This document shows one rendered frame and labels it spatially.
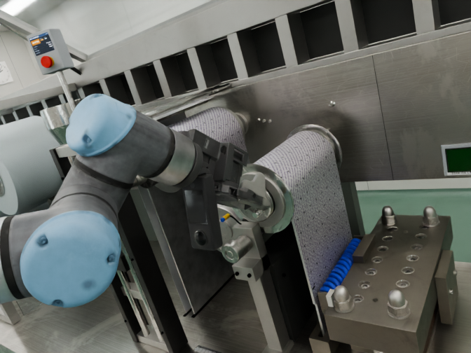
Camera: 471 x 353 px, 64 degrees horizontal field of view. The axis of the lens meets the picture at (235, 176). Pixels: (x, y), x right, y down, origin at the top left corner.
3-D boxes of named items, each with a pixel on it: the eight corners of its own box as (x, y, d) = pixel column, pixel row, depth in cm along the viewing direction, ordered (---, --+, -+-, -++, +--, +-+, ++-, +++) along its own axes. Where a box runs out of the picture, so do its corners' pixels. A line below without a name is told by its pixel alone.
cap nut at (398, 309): (385, 316, 65) (380, 295, 64) (390, 303, 68) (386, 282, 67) (407, 321, 63) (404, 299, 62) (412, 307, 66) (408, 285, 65)
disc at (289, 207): (234, 227, 80) (220, 162, 75) (235, 226, 80) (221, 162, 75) (298, 239, 71) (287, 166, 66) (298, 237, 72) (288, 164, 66)
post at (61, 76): (84, 143, 105) (55, 72, 99) (89, 142, 106) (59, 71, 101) (87, 143, 104) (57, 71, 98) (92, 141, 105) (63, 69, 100)
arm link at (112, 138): (51, 143, 45) (83, 80, 45) (126, 171, 54) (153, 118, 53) (76, 167, 40) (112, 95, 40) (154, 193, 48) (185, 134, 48)
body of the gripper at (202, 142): (252, 154, 62) (204, 126, 53) (245, 205, 60) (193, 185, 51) (217, 157, 67) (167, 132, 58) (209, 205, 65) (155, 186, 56)
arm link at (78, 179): (19, 259, 39) (68, 166, 39) (39, 225, 50) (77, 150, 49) (93, 284, 42) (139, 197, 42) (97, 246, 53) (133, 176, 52)
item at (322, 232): (312, 304, 76) (291, 223, 71) (351, 243, 94) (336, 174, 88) (315, 304, 76) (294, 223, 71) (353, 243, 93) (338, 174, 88)
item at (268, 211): (236, 181, 71) (271, 193, 68) (242, 177, 73) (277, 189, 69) (235, 214, 75) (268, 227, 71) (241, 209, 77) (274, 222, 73)
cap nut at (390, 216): (380, 225, 95) (376, 209, 94) (383, 218, 97) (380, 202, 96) (395, 225, 93) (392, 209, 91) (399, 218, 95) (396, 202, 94)
